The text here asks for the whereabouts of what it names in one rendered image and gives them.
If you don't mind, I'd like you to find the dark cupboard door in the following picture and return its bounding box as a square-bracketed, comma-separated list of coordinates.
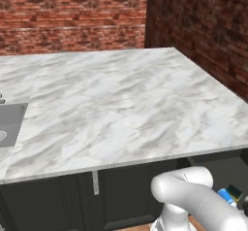
[97, 157, 192, 231]
[0, 171, 102, 231]

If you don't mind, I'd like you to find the silver cupboard handle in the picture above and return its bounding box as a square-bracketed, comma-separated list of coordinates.
[91, 170, 101, 196]

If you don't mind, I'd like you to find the blue soap dispenser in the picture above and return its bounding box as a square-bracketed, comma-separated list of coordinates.
[217, 188, 238, 209]

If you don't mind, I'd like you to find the grey sink basin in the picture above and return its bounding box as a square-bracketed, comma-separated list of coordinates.
[0, 102, 29, 149]

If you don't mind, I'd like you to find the yellow green sponge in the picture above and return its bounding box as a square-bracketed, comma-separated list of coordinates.
[226, 183, 244, 203]

